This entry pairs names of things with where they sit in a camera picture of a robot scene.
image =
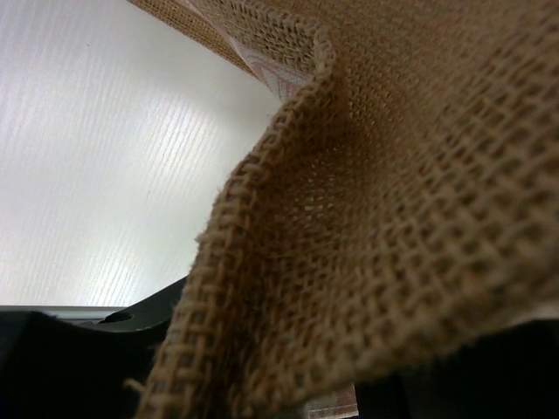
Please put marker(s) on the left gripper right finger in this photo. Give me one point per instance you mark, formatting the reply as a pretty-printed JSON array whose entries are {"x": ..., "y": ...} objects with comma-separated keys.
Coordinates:
[{"x": 513, "y": 374}]

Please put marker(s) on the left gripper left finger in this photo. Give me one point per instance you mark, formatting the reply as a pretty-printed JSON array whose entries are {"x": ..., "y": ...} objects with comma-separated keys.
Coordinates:
[{"x": 53, "y": 368}]

